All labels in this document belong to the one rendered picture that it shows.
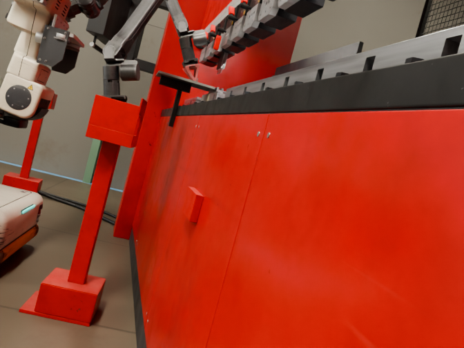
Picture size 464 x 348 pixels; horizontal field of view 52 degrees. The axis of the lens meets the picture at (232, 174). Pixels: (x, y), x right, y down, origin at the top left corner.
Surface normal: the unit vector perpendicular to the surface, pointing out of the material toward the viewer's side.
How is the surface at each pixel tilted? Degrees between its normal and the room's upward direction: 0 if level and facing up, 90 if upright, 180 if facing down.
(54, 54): 90
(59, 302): 90
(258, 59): 90
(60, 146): 90
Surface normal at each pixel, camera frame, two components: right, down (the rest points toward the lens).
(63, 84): 0.13, 0.09
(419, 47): -0.94, -0.24
